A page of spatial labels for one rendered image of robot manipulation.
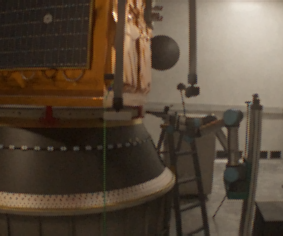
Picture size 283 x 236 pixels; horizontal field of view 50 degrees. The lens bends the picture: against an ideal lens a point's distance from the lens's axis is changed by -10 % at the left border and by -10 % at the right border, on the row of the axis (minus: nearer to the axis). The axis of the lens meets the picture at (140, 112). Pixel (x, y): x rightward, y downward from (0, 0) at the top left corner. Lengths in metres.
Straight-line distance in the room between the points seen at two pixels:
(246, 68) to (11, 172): 8.87
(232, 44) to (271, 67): 1.42
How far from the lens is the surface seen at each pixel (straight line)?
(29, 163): 1.97
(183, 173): 6.03
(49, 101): 1.81
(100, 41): 1.74
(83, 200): 1.94
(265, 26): 10.55
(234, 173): 2.43
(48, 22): 1.81
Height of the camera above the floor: 1.79
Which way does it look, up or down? 2 degrees down
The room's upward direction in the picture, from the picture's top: 2 degrees clockwise
